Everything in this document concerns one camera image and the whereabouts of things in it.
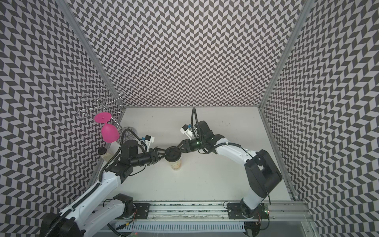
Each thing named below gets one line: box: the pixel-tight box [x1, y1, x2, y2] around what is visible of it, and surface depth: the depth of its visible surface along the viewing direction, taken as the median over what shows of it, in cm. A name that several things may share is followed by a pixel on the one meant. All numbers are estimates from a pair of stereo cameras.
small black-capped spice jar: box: [98, 147, 114, 162], surface depth 85 cm
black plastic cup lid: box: [164, 146, 182, 163], surface depth 75 cm
